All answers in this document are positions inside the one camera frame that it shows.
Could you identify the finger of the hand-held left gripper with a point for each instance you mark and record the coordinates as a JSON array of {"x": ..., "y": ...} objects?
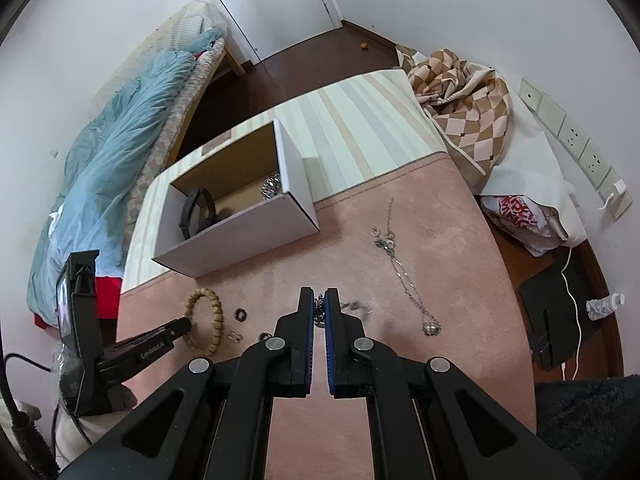
[{"x": 150, "y": 344}]

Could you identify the white wall socket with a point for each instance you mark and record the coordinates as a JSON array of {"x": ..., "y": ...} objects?
[
  {"x": 595, "y": 164},
  {"x": 573, "y": 136},
  {"x": 612, "y": 202}
]

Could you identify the pink blanket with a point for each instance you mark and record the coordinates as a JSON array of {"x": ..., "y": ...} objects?
[{"x": 450, "y": 240}]

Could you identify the red cloth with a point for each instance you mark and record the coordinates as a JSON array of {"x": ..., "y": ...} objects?
[{"x": 107, "y": 295}]

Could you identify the beige cloth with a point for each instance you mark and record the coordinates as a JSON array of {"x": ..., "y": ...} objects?
[{"x": 70, "y": 437}]

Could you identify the white pillow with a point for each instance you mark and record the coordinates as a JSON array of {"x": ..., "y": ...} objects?
[{"x": 525, "y": 160}]

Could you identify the white cardboard box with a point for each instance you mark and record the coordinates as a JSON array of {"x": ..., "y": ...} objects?
[{"x": 240, "y": 240}]

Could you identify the small dark earring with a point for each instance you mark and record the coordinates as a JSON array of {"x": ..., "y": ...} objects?
[{"x": 264, "y": 335}]

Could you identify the white door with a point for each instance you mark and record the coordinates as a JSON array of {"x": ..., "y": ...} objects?
[{"x": 280, "y": 5}]

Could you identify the white wall plate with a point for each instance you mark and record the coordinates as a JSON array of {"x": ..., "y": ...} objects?
[
  {"x": 530, "y": 94},
  {"x": 551, "y": 112}
]

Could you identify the brown checked blanket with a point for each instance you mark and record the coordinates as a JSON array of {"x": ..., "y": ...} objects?
[{"x": 465, "y": 110}]

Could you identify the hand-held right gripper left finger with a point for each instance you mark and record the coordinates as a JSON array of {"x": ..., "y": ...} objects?
[{"x": 309, "y": 345}]

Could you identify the red and white plastic bag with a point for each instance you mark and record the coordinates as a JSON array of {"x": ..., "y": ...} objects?
[{"x": 515, "y": 215}]

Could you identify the black wristband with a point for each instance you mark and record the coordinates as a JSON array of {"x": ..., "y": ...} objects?
[{"x": 187, "y": 210}]

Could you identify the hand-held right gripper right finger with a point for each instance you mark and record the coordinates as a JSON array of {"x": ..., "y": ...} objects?
[{"x": 329, "y": 350}]

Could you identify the striped mattress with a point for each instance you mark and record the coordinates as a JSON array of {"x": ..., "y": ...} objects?
[{"x": 360, "y": 130}]

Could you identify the white plastic bottle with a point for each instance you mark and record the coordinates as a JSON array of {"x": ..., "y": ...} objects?
[{"x": 602, "y": 306}]

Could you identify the blue duvet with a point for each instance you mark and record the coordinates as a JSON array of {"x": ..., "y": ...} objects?
[{"x": 110, "y": 160}]

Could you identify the bed with wooden frame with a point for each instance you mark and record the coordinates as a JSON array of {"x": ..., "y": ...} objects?
[{"x": 162, "y": 157}]

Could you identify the white charger plug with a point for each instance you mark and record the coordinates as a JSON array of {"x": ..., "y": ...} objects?
[{"x": 619, "y": 188}]

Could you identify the dark fluffy rug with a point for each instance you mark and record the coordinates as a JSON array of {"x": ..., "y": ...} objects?
[{"x": 585, "y": 425}]

